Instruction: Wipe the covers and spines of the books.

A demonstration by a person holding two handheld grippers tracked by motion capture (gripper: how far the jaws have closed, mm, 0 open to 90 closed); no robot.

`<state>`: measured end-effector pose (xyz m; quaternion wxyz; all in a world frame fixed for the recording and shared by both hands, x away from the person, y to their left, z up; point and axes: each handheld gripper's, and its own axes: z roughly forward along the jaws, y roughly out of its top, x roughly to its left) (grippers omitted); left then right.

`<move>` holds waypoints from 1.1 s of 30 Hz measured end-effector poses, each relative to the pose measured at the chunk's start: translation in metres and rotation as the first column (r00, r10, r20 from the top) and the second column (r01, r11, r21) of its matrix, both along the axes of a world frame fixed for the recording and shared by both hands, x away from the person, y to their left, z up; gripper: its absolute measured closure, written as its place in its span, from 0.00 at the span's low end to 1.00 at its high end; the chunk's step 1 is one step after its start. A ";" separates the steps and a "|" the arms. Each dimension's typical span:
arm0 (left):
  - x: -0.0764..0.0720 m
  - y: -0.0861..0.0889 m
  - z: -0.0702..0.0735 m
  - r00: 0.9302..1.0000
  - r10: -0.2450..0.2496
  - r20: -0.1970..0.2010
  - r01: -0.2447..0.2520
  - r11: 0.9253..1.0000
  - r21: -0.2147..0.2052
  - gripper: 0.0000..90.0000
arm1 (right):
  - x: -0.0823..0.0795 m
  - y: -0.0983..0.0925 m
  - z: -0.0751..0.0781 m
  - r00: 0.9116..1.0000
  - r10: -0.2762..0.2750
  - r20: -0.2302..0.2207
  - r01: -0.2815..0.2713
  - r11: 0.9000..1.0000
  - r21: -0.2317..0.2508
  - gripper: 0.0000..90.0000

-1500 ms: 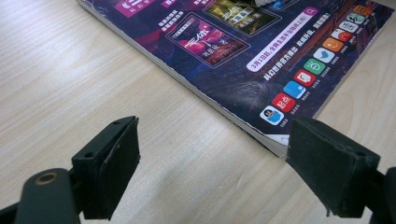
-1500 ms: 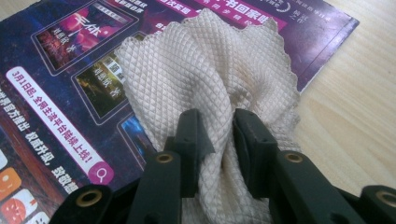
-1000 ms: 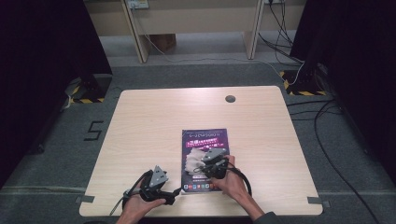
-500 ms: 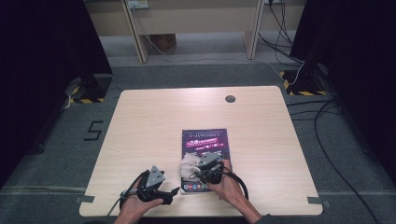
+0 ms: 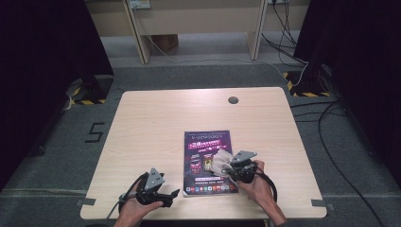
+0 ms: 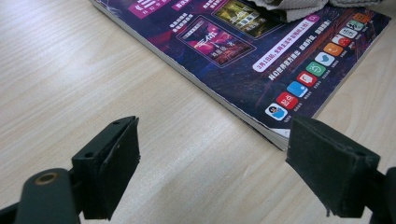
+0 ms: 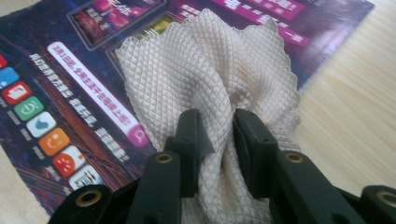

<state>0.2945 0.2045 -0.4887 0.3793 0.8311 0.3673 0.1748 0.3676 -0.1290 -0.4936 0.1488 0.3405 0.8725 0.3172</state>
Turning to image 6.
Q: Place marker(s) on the white cloth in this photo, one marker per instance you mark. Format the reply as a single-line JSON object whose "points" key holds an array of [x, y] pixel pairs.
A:
{"points": [[295, 9]]}

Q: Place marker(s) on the red glossy magazine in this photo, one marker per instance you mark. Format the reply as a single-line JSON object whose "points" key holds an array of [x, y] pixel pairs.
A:
{"points": [[243, 62]]}

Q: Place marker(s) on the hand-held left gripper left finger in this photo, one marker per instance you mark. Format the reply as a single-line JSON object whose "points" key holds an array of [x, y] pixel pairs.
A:
{"points": [[109, 168]]}

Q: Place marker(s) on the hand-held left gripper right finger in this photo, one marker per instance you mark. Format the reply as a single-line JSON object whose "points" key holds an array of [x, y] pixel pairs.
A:
{"points": [[330, 168]]}

